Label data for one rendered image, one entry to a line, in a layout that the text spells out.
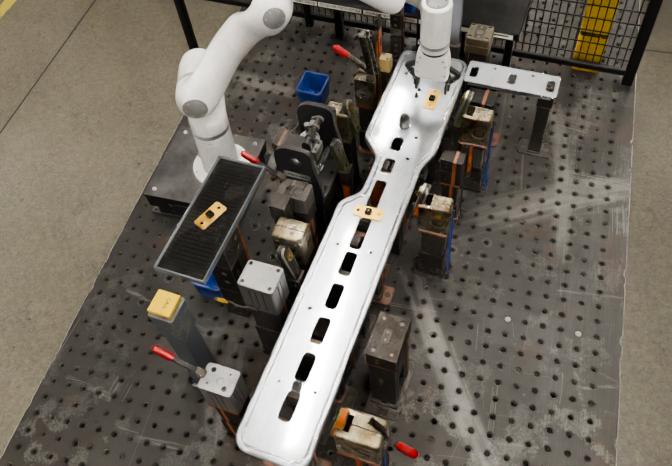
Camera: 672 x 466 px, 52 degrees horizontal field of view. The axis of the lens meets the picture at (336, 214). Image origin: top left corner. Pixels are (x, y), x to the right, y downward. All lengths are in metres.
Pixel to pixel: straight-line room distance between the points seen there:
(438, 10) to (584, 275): 0.92
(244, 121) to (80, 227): 1.15
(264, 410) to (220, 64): 0.93
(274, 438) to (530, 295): 0.92
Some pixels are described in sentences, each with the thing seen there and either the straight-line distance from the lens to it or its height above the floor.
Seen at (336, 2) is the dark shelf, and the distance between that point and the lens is 2.53.
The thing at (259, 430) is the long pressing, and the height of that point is 1.00.
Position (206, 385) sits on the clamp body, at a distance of 1.68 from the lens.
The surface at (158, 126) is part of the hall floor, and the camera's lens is 3.71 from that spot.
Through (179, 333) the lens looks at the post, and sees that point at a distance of 1.74.
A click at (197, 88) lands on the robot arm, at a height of 1.23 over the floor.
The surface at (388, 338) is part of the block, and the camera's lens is 1.70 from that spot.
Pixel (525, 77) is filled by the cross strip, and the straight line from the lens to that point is 2.30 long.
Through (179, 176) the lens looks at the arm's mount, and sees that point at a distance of 2.38.
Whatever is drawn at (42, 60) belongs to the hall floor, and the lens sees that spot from 4.36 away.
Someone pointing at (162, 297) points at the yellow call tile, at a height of 1.16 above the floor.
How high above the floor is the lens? 2.58
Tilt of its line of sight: 55 degrees down
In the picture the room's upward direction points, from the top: 8 degrees counter-clockwise
